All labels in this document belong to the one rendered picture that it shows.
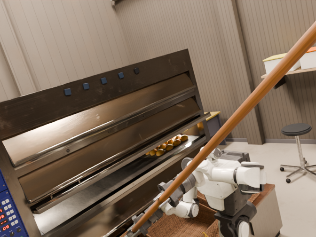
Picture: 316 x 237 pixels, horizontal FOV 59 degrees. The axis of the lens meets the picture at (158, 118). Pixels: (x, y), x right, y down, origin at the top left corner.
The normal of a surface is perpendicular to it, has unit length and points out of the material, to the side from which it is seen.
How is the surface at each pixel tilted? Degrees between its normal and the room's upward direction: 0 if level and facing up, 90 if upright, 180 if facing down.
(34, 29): 90
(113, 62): 90
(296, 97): 90
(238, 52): 90
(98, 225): 70
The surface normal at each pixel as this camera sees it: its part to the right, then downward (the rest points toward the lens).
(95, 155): 0.53, -0.35
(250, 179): 0.12, -0.15
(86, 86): 0.66, -0.03
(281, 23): -0.69, 0.34
